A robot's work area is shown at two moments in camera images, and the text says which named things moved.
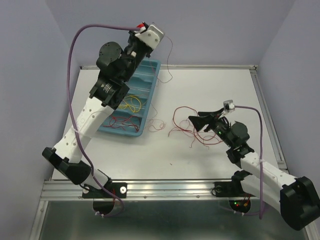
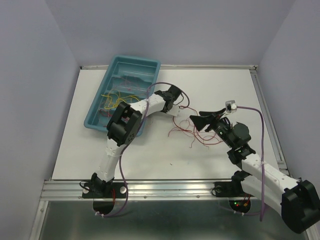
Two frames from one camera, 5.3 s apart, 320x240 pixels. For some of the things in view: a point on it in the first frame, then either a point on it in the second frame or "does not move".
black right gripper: [206, 117] does not move
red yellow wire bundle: [182, 122] does not move
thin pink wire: [167, 64] to [128, 86]
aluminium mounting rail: [64, 190] does not move
